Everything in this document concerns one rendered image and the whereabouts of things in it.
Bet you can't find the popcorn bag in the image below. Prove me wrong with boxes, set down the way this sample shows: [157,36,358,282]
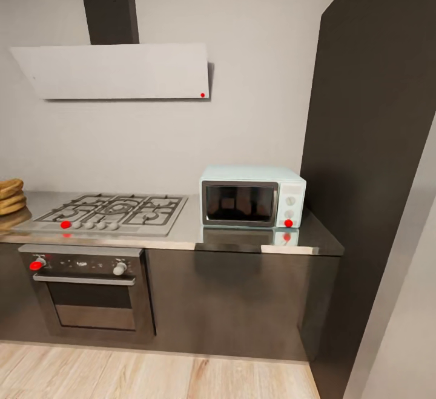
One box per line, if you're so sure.
[0,179,27,217]

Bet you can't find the microwave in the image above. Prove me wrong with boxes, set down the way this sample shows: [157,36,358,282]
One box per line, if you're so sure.
[199,165,306,229]

